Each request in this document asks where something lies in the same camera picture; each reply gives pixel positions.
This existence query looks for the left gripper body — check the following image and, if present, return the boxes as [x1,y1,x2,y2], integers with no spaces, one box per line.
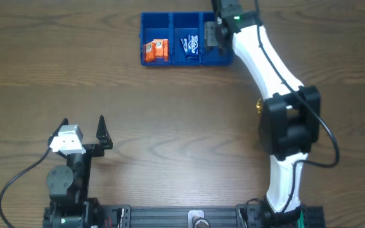
[81,142,113,158]

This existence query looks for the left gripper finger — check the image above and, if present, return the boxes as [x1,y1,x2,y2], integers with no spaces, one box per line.
[48,117,70,147]
[95,115,113,145]

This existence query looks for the orange candy box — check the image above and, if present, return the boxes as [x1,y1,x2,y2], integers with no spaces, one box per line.
[143,41,157,63]
[153,39,169,62]

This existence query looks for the blue candy pack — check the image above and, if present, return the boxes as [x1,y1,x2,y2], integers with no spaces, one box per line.
[180,37,190,59]
[186,34,200,58]

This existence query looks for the blue tray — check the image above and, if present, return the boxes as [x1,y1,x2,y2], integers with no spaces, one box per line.
[139,11,234,67]

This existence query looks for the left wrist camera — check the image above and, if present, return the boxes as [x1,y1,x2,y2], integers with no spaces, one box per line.
[49,124,87,155]

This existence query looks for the black cable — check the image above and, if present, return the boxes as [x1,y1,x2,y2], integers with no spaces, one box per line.
[0,147,53,228]
[253,0,341,168]

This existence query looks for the mounting rail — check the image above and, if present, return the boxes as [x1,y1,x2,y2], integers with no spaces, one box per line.
[42,205,326,228]

